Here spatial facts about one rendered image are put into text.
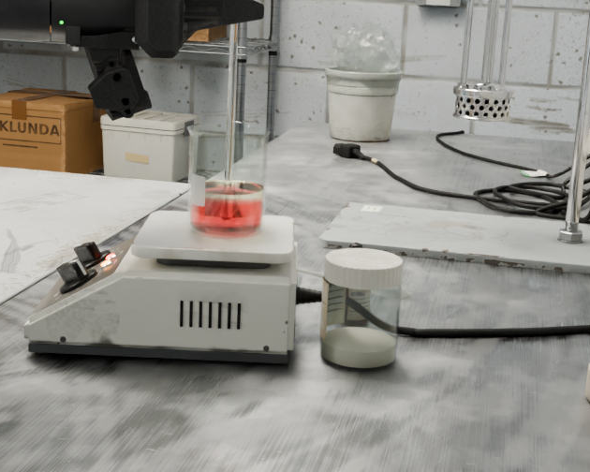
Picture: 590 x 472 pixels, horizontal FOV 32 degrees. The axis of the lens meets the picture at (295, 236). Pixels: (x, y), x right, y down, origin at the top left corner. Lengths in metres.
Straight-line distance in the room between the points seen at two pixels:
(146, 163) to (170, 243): 2.34
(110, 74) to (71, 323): 0.18
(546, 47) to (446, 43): 0.30
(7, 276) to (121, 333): 0.24
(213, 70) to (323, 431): 2.71
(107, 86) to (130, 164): 2.38
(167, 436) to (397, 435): 0.15
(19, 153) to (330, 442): 2.56
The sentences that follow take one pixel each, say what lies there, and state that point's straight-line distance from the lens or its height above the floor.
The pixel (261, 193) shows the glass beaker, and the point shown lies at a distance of 0.77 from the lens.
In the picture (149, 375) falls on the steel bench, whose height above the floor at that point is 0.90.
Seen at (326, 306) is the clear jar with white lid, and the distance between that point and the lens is 0.76.
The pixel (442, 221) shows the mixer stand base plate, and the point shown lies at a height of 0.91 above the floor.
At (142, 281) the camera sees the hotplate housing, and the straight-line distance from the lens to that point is 0.74.
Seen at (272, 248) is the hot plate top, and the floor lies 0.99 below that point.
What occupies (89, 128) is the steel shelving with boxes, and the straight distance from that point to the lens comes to 3.22.
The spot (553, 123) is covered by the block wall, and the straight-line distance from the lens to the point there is 3.19.
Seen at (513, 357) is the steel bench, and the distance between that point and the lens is 0.82.
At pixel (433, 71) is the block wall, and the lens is 3.19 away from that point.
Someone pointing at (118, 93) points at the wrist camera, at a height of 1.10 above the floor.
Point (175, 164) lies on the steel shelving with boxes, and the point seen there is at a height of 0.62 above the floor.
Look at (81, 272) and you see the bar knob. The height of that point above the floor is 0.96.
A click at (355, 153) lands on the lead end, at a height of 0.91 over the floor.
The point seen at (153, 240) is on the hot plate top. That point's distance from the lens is 0.76.
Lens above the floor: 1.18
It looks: 14 degrees down
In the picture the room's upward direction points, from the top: 3 degrees clockwise
